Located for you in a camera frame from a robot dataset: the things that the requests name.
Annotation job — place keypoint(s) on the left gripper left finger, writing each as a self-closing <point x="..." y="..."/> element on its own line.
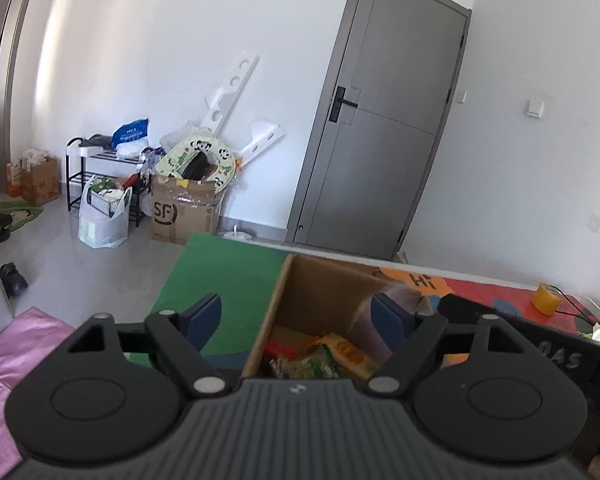
<point x="177" y="339"/>

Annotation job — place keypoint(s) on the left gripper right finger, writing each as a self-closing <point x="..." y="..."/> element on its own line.
<point x="414" y="359"/>

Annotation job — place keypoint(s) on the purple bread snack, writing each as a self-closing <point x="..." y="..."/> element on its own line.
<point x="385" y="319"/>

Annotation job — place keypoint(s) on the red candy snack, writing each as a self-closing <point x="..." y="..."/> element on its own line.
<point x="274" y="350"/>

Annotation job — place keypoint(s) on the yellow tape roll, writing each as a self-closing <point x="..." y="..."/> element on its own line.
<point x="547" y="299"/>

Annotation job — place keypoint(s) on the green snack packets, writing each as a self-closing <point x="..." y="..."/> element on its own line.
<point x="329" y="357"/>

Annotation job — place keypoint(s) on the brown cardboard box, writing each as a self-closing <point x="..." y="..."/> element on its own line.
<point x="315" y="297"/>

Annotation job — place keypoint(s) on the SF cardboard box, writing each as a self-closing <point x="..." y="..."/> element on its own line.
<point x="181" y="208"/>

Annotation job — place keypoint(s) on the white shopping bag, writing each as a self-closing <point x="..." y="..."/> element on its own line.
<point x="104" y="216"/>

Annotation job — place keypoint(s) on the pink cloth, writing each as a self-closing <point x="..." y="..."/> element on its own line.
<point x="24" y="344"/>

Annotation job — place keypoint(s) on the black shoe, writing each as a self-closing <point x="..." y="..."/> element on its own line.
<point x="13" y="282"/>

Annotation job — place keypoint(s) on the black metal rack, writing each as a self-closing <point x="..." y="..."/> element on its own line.
<point x="83" y="161"/>

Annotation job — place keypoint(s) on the green floor rug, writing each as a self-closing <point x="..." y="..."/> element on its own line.
<point x="20" y="211"/>

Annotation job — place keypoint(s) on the small brown carton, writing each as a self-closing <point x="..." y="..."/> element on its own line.
<point x="39" y="180"/>

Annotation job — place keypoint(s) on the blue plastic bag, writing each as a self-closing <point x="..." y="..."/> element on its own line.
<point x="131" y="132"/>

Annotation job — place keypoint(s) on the short white plastic board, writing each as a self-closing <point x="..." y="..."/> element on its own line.
<point x="264" y="134"/>

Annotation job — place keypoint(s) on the tall white plastic board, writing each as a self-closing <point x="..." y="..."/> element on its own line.
<point x="221" y="100"/>

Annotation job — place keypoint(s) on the orange carton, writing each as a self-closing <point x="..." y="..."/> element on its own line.
<point x="13" y="172"/>

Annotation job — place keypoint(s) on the grey door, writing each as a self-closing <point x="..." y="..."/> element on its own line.
<point x="363" y="176"/>

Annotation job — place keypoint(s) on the black door handle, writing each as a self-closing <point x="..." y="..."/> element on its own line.
<point x="338" y="102"/>

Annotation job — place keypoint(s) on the white wall switch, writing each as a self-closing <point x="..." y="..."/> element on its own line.
<point x="535" y="109"/>

